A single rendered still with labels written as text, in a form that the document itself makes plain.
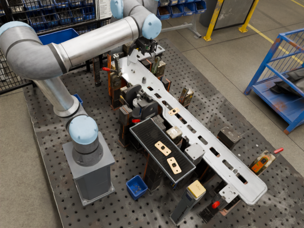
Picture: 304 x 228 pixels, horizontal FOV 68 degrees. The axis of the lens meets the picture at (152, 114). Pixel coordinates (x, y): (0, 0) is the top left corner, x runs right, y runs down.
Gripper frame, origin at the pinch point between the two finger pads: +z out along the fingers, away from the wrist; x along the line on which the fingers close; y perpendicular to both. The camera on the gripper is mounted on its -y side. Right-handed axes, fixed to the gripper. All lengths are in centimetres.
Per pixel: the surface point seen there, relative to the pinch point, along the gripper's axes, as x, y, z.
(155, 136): -6.6, 27.5, 27.9
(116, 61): 8.4, -33.8, 26.5
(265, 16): 459, -140, 143
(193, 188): -10, 59, 28
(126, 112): -5.9, -0.5, 36.6
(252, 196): 22, 79, 44
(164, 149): -8.1, 36.2, 27.6
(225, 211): 20, 76, 73
